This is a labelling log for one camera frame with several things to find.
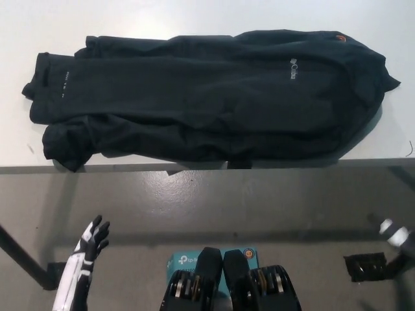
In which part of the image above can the teal tp-link router box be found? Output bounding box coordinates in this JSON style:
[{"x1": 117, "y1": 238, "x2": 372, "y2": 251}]
[{"x1": 167, "y1": 246, "x2": 260, "y2": 294}]

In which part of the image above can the robot left white black hand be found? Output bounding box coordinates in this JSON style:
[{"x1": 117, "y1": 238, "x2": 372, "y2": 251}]
[{"x1": 51, "y1": 214, "x2": 111, "y2": 311}]

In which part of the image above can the robot right white black hand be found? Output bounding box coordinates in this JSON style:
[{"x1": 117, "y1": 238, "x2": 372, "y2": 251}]
[{"x1": 378, "y1": 218, "x2": 410, "y2": 248}]

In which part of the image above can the black Columbia fleece jacket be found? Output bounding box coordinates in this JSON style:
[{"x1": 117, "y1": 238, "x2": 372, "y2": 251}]
[{"x1": 21, "y1": 29, "x2": 402, "y2": 172}]

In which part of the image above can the robot left black body block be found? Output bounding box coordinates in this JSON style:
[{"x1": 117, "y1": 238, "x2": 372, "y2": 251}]
[{"x1": 158, "y1": 246, "x2": 225, "y2": 311}]

